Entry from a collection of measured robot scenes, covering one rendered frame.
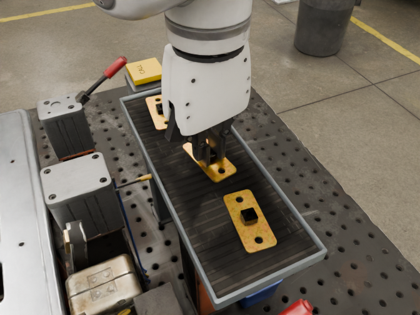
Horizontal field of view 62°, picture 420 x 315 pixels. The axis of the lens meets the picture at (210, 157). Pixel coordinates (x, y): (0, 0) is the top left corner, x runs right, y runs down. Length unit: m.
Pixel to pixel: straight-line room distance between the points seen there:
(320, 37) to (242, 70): 2.61
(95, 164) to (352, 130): 2.03
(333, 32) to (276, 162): 1.99
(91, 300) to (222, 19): 0.36
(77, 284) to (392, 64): 2.98
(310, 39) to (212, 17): 2.70
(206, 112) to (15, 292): 0.40
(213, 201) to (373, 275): 0.62
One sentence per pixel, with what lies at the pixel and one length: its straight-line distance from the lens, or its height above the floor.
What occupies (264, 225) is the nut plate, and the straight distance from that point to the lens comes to 0.43.
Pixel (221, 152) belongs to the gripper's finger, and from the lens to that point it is 0.47.
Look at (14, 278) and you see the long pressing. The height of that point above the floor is 1.00.
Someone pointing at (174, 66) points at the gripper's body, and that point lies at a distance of 0.36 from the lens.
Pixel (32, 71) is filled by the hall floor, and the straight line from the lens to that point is 3.11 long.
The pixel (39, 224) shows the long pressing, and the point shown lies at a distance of 0.68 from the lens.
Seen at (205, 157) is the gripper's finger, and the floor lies 1.19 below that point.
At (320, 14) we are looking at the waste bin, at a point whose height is 0.36.
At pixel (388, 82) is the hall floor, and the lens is 2.98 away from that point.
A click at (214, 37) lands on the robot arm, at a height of 1.36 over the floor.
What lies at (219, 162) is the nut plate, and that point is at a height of 1.16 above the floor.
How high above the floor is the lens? 1.52
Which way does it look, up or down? 47 degrees down
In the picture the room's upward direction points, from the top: straight up
